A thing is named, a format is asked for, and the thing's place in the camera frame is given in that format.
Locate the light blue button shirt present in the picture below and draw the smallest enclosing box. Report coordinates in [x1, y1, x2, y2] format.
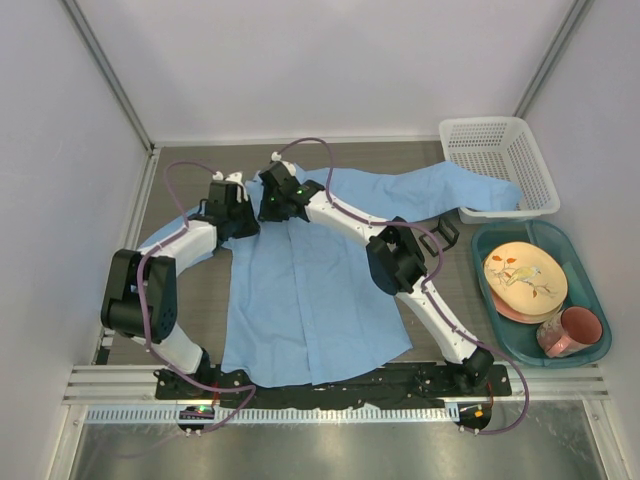
[134, 160, 524, 387]

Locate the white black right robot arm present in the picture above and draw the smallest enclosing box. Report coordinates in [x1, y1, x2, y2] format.
[259, 154, 494, 395]

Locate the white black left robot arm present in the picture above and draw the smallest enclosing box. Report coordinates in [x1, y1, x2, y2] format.
[100, 172, 259, 399]

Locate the black brooch box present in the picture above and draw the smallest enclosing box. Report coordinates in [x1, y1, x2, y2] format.
[418, 215, 460, 258]

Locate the white plastic mesh basket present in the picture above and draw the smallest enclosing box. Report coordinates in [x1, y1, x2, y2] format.
[439, 116, 561, 224]

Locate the pink plate under cream plate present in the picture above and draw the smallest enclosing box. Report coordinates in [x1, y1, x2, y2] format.
[491, 292, 550, 324]

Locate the cream bird pattern plate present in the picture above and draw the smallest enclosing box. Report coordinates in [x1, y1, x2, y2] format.
[483, 241, 568, 316]

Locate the teal plastic tray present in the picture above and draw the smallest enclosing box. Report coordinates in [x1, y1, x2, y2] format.
[471, 220, 612, 368]

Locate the pink ceramic mug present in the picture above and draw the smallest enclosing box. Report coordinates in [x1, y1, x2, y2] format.
[536, 306, 604, 358]

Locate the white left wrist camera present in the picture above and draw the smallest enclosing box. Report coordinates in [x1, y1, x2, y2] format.
[211, 171, 249, 203]

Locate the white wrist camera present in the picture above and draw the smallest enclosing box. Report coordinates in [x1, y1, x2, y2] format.
[271, 151, 296, 176]
[211, 171, 249, 203]

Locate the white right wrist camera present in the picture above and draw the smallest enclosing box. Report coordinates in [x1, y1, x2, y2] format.
[271, 151, 296, 176]

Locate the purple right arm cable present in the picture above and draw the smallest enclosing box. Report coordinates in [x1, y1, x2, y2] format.
[272, 137, 531, 439]

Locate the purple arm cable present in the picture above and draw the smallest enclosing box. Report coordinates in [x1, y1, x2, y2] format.
[272, 137, 531, 439]
[142, 160, 259, 436]

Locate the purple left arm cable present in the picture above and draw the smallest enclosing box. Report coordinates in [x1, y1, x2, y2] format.
[142, 160, 259, 436]

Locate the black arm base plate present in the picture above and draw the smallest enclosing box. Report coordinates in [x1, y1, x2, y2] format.
[154, 362, 512, 410]

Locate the white slotted cable duct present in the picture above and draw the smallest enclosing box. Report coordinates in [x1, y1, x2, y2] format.
[85, 403, 459, 425]

